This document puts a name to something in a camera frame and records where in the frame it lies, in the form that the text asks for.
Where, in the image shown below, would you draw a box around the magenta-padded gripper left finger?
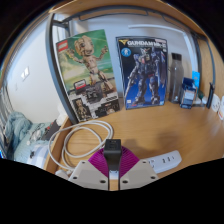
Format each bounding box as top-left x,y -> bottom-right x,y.
68,148 -> 112,192

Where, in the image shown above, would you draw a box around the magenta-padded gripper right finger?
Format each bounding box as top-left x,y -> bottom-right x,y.
117,145 -> 159,191

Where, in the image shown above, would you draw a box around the black charger block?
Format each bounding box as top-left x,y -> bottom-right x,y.
103,138 -> 122,182

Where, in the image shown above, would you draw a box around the white power strip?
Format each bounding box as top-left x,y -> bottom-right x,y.
146,149 -> 183,174

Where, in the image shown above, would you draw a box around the bed with blue bedding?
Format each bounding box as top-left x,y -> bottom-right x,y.
0,111 -> 61,168

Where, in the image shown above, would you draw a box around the small open blue carton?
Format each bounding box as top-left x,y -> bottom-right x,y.
179,77 -> 198,110

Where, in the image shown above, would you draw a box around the blue robot model kit box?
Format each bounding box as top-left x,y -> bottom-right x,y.
115,35 -> 169,111

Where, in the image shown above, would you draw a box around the clear bottle with black cap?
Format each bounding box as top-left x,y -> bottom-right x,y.
168,52 -> 185,104

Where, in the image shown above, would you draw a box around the green tree figure toy box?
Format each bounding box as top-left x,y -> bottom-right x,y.
54,29 -> 122,123

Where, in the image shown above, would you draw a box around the white mug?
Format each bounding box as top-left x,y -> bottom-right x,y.
210,93 -> 222,113

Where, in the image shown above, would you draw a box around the black cylindrical flask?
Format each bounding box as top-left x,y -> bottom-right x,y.
205,82 -> 216,110

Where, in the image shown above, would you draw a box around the light blue packet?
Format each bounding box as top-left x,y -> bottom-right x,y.
191,70 -> 202,98

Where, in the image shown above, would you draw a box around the white desk lamp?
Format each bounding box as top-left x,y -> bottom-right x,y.
128,23 -> 198,73

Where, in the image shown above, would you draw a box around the wooden shelf unit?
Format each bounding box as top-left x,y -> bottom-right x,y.
49,0 -> 208,38

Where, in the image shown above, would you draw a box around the white power strip cable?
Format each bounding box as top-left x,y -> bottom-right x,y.
48,119 -> 114,178

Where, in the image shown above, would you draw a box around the white wall switches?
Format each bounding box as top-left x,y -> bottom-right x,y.
19,66 -> 31,81

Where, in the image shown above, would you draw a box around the grey metal desk frame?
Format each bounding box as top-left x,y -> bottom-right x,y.
44,4 -> 218,126

